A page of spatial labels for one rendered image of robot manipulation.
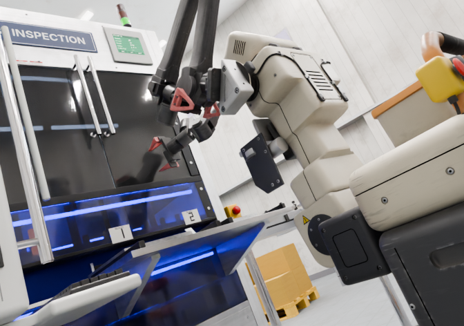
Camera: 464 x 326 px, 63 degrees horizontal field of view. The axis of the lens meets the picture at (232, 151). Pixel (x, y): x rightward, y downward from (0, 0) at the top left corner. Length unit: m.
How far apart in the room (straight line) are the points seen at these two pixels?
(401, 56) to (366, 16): 1.14
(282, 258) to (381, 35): 5.07
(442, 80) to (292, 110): 0.45
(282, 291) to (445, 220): 4.55
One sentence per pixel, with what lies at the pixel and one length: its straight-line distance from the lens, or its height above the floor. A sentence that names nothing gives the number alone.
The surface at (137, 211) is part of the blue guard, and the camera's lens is 1.62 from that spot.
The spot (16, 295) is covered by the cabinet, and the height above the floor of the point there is 0.83.
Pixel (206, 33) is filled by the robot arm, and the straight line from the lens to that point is 1.15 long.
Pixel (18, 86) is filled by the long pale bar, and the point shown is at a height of 1.64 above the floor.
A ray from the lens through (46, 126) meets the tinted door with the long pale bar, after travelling 1.67.
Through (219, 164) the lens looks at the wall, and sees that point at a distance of 9.89.
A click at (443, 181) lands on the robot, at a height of 0.73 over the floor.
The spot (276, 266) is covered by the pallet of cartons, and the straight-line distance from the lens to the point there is 5.64.
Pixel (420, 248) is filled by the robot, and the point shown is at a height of 0.64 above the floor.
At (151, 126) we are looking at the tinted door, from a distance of 1.86.
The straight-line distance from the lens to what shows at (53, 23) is 2.02.
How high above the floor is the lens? 0.72
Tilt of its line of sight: 17 degrees up
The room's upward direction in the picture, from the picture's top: 23 degrees counter-clockwise
